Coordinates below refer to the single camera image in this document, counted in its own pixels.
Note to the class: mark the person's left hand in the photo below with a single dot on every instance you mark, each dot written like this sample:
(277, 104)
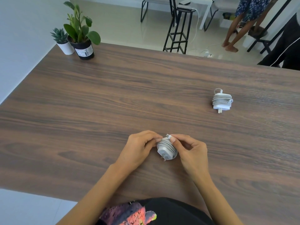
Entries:
(136, 152)

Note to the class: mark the person's right hand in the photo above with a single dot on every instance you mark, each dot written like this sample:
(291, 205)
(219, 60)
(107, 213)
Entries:
(194, 159)

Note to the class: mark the white charger adapter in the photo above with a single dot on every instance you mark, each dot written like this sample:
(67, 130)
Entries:
(221, 107)
(167, 155)

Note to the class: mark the person's left forearm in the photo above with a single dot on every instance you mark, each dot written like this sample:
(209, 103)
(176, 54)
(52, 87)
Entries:
(93, 199)

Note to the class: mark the person's right forearm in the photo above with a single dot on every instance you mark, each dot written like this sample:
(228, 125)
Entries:
(220, 201)

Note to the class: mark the white power strip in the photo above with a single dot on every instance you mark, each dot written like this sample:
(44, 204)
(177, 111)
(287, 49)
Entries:
(207, 54)

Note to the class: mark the green plant in black pot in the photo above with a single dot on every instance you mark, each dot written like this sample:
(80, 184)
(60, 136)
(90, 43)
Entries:
(84, 52)

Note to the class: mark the succulent in white pot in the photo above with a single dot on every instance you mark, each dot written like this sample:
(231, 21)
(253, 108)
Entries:
(66, 49)

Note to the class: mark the small white box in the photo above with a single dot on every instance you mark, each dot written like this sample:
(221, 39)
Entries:
(226, 23)

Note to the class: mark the grey folding chair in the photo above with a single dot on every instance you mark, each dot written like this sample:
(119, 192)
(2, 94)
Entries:
(225, 3)
(143, 11)

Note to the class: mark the black bar stool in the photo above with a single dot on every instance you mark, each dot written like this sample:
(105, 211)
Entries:
(186, 9)

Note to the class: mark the dark flat device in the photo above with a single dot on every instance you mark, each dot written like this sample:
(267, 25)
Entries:
(184, 3)

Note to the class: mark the white side table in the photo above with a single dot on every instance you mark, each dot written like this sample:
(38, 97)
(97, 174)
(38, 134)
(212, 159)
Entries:
(199, 1)

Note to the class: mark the black metal desk frame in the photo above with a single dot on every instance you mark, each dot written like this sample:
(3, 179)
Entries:
(272, 23)

